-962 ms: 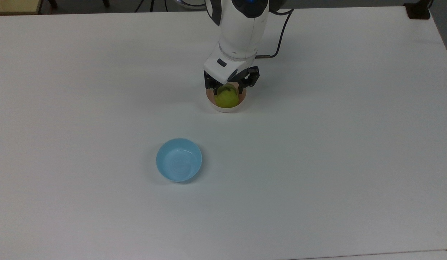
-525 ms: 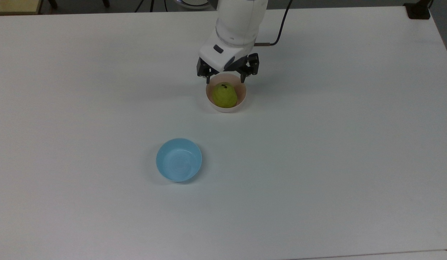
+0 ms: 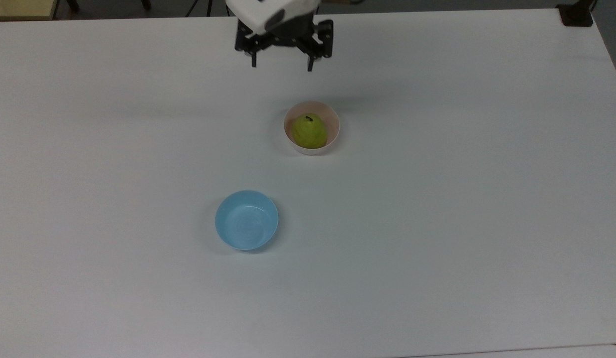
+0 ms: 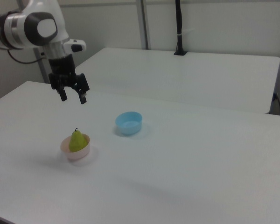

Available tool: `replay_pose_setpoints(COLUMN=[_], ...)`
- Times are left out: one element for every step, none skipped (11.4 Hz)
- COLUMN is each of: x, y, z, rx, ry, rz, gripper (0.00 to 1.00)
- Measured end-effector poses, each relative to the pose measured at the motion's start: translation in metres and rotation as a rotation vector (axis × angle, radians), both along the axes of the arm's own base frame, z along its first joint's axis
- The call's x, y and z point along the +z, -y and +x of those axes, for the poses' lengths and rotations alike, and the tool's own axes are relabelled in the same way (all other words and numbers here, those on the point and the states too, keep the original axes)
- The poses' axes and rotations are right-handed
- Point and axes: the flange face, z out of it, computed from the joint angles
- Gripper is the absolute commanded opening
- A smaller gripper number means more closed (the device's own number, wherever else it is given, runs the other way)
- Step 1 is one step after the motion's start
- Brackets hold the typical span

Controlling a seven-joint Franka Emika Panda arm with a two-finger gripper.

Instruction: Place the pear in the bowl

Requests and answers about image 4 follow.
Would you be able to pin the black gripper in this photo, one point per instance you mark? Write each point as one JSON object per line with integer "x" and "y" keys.
{"x": 61, "y": 67}

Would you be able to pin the pink plastic bowl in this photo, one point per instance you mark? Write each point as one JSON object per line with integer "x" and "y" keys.
{"x": 78, "y": 152}

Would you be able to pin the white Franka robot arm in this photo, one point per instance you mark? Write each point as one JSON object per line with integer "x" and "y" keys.
{"x": 35, "y": 25}

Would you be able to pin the green pear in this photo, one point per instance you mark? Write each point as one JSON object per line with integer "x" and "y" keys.
{"x": 77, "y": 141}

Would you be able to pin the blue plastic bowl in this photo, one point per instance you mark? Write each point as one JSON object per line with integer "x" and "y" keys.
{"x": 128, "y": 123}

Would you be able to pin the black clamped camera pole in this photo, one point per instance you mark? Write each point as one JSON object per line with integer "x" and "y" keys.
{"x": 180, "y": 30}

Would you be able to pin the grey partition post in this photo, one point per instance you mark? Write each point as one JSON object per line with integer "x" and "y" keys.
{"x": 144, "y": 23}

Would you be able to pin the grey metal stand post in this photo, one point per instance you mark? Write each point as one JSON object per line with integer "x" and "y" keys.
{"x": 42, "y": 70}

